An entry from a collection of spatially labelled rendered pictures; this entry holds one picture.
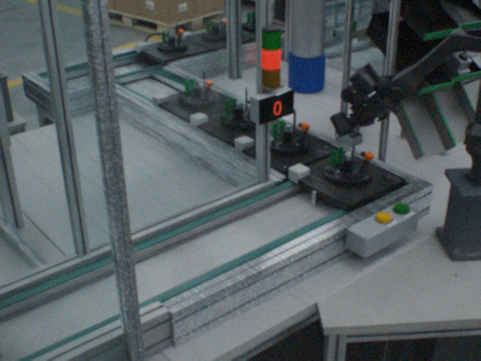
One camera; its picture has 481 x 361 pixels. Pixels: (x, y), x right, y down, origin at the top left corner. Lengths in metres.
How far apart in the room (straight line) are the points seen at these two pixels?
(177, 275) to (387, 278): 0.53
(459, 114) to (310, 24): 0.80
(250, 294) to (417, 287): 0.43
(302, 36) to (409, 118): 0.83
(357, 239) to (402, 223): 0.14
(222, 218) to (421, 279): 0.54
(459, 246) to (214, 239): 0.65
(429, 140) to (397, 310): 0.64
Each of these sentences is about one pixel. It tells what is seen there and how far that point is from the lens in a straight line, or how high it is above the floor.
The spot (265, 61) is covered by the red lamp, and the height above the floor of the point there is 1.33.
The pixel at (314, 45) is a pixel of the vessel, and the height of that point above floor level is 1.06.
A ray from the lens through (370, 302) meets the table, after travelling 1.68.
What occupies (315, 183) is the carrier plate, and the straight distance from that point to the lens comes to 1.93.
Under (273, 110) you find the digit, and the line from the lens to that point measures 1.81.
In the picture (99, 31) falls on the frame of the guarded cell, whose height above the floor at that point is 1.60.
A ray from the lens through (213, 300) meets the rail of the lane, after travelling 1.54.
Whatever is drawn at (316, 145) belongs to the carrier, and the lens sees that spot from 2.15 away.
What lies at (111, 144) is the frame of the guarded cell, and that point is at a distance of 1.17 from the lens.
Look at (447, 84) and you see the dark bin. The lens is 2.05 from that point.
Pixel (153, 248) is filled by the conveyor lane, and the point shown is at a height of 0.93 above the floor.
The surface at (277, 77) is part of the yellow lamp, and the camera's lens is 1.79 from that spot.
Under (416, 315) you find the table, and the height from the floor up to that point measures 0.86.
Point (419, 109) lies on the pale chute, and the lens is 2.14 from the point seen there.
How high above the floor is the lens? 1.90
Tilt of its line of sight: 29 degrees down
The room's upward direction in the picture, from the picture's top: 1 degrees counter-clockwise
